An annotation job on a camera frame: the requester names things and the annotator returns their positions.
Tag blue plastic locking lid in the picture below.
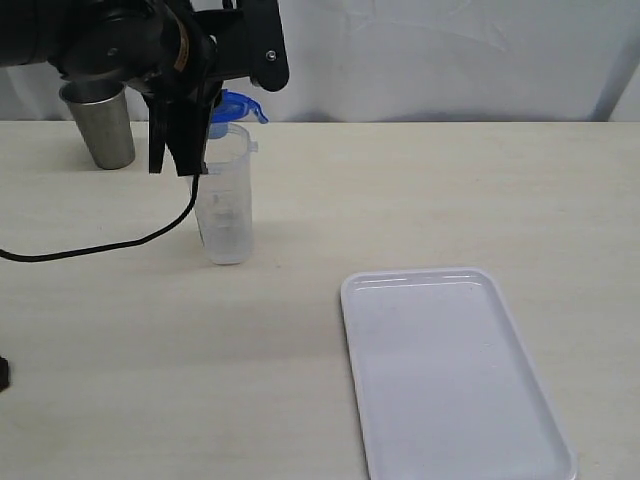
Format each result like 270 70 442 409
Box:
209 89 269 139

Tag stainless steel cup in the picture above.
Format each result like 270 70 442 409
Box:
59 80 136 170

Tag black object at table edge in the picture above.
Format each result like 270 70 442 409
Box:
0 356 11 392

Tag white backdrop curtain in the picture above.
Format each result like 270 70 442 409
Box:
1 1 639 122

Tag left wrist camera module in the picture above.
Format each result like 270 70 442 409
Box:
194 0 290 92

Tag white rectangular plastic tray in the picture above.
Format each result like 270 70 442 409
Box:
340 267 578 479

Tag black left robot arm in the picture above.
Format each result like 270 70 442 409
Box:
1 0 221 176

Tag clear tall plastic container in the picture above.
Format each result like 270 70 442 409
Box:
194 123 257 265

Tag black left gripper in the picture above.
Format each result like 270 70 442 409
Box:
124 9 216 176

